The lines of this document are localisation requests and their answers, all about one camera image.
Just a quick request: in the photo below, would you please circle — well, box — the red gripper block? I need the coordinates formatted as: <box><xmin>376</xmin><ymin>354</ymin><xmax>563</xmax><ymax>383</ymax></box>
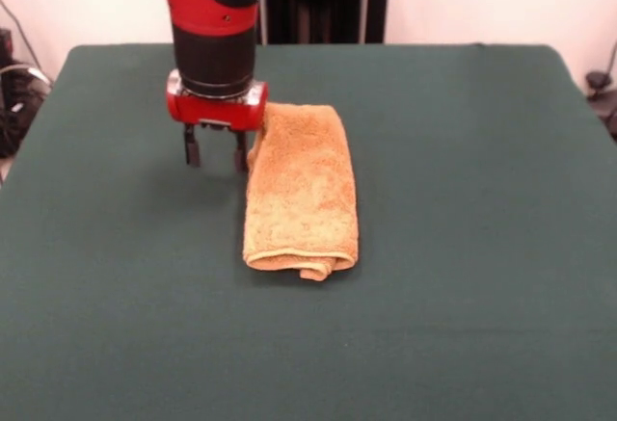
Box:
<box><xmin>166</xmin><ymin>69</ymin><xmax>270</xmax><ymax>173</ymax></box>

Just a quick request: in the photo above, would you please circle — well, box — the orange terry towel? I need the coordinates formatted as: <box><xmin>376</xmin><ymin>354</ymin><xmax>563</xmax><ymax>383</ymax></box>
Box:
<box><xmin>242</xmin><ymin>100</ymin><xmax>362</xmax><ymax>282</ymax></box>

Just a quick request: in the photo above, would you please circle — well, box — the dark green table cloth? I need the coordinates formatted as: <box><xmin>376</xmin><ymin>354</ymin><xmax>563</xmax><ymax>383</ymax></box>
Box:
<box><xmin>0</xmin><ymin>42</ymin><xmax>617</xmax><ymax>421</ymax></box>

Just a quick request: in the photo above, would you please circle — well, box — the black stand foot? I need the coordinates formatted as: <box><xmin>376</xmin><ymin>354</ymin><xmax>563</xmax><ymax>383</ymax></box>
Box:
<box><xmin>584</xmin><ymin>69</ymin><xmax>617</xmax><ymax>141</ymax></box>
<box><xmin>0</xmin><ymin>59</ymin><xmax>53</xmax><ymax>158</ymax></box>

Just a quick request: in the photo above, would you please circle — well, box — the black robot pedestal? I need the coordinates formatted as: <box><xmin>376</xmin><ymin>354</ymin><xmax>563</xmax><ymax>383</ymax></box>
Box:
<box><xmin>258</xmin><ymin>0</ymin><xmax>389</xmax><ymax>45</ymax></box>

